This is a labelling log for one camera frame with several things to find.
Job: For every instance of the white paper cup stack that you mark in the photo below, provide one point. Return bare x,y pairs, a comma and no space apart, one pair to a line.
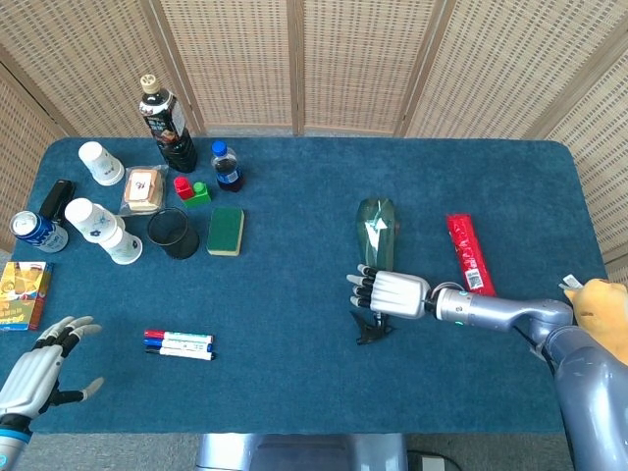
100,163

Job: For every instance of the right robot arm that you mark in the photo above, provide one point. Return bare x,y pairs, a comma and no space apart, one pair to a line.
490,309

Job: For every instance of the wicker folding screen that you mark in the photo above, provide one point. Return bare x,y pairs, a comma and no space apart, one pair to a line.
363,64

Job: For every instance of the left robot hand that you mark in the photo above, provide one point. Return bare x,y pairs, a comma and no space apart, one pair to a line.
29,378

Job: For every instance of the green and yellow sponge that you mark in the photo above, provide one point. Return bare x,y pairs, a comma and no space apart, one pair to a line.
225,230

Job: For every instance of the green building block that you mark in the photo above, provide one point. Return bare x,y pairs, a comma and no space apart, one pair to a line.
200,195

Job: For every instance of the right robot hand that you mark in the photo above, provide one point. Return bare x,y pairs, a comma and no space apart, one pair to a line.
397,294

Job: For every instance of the red whiteboard marker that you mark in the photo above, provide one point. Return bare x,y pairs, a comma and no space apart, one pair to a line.
181,336

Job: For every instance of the red building block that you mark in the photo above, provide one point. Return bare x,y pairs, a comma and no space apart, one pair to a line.
182,189

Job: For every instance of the black stapler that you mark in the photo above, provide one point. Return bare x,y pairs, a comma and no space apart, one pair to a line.
58,198

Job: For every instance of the blue drink can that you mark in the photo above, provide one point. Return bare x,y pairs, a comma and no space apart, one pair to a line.
41,235

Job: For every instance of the black mesh pen holder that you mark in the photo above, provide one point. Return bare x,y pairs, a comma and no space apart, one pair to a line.
179,245

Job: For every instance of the red snack packet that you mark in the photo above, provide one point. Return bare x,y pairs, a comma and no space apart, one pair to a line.
468,250

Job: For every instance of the blue whiteboard marker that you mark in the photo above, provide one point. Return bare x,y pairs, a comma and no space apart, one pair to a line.
181,344

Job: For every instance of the small cola bottle blue cap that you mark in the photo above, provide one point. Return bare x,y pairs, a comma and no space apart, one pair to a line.
226,169

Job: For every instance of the yellow plush toy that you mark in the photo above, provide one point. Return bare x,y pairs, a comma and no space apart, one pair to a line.
598,304

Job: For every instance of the large dark drink bottle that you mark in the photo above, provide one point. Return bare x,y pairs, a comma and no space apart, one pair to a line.
169,132

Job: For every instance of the yellow cardboard box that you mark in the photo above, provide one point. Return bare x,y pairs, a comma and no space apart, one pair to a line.
22,294

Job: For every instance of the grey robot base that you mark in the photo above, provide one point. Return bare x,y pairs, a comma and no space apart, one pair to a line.
294,454

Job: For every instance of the packaged bread slices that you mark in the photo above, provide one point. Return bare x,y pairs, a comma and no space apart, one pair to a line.
142,189

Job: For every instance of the blue tablecloth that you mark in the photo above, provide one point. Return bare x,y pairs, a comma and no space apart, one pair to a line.
294,294

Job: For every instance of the black whiteboard marker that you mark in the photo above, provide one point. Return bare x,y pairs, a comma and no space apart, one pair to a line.
181,352

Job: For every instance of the green spray bottle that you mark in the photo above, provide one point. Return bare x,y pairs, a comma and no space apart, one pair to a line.
375,230

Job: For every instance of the grey box on floor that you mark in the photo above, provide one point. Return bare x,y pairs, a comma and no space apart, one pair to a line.
432,463

